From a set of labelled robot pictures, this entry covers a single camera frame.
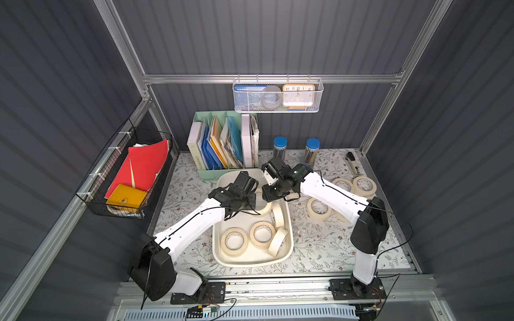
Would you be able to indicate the red paper folder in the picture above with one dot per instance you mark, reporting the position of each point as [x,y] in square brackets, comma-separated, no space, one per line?
[141,167]

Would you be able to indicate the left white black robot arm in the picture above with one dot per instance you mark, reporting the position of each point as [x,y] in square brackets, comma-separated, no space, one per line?
[152,265]

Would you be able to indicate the blue-capped pencil tube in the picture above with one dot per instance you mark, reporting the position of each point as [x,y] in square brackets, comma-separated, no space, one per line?
[279,147]
[311,150]

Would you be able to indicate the blue box in basket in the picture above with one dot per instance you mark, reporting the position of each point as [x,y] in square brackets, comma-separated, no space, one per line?
[248,96]

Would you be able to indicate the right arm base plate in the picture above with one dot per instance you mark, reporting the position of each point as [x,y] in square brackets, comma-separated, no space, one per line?
[353,289]

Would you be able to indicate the yellow wallet notebook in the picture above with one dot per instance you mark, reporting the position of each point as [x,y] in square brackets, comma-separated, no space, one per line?
[126,197]

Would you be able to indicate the floral table mat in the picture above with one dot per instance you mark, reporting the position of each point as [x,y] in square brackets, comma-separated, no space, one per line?
[320,247]

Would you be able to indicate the right blue-capped pencil tube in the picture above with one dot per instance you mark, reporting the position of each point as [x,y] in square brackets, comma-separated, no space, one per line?
[311,150]

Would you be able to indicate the yellow white alarm clock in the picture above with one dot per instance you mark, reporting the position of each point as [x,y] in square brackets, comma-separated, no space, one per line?
[298,95]

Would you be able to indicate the white binder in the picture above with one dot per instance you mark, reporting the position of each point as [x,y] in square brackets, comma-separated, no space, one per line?
[246,140]

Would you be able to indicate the grey tape roll in basket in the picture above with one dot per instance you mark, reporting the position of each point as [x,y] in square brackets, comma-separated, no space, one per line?
[271,97]

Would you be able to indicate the white plastic storage box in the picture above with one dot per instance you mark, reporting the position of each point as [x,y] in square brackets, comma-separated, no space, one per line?
[252,257]

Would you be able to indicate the black white stapler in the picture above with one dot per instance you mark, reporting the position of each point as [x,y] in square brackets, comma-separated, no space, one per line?
[352,164]

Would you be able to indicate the white workspace book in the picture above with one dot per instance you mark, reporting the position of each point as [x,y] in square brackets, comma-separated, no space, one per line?
[194,145]

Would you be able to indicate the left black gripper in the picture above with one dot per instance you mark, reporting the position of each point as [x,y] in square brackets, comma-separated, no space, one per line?
[249,190]

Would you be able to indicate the mint green file organizer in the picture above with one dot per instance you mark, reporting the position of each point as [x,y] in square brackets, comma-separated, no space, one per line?
[221,142]

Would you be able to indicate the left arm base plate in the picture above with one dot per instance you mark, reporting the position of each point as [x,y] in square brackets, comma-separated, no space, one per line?
[209,293]

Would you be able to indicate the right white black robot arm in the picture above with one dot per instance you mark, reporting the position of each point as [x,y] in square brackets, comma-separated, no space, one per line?
[368,217]

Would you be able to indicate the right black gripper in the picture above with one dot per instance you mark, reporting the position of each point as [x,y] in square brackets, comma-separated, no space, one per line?
[271,188]

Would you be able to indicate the left blue-capped pencil tube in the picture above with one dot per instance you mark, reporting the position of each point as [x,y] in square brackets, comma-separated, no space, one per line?
[279,147]

